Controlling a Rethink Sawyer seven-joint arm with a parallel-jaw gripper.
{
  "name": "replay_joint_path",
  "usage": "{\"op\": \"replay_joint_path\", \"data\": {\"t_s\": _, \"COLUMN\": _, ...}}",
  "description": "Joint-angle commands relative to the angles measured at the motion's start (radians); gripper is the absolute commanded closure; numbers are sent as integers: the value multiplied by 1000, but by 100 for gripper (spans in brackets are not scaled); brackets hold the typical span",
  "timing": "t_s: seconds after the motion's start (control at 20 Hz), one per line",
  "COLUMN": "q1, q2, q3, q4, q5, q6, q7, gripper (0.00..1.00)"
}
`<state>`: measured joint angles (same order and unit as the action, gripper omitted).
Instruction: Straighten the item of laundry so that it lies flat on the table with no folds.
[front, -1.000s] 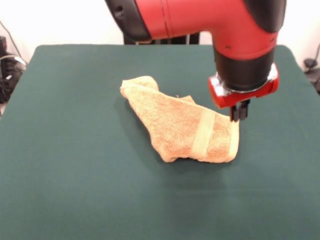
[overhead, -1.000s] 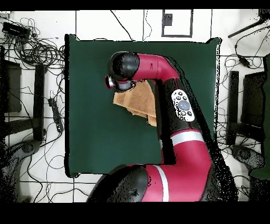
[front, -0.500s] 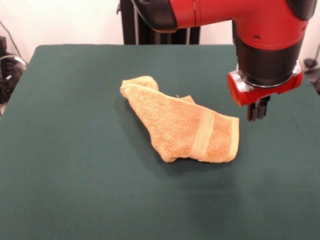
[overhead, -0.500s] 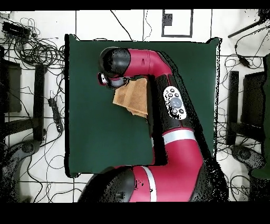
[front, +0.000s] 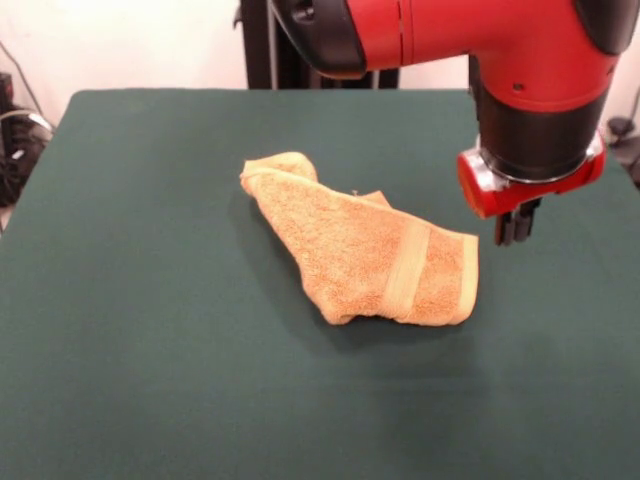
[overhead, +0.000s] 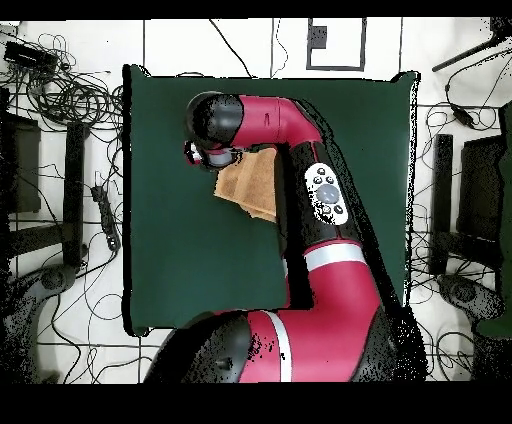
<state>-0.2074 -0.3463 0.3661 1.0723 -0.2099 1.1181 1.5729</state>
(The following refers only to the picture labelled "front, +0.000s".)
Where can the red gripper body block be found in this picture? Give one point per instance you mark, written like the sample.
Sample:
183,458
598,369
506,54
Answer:
500,197

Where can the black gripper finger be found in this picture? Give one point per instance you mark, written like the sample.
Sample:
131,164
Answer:
527,222
505,230

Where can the orange terry towel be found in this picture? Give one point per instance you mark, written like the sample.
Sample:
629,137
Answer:
350,240

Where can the dark green tablecloth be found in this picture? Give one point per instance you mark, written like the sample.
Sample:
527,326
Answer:
150,300

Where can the black equipment pile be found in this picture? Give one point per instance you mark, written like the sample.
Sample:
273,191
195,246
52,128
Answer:
15,165

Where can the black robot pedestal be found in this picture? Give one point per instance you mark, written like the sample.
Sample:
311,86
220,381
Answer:
260,50

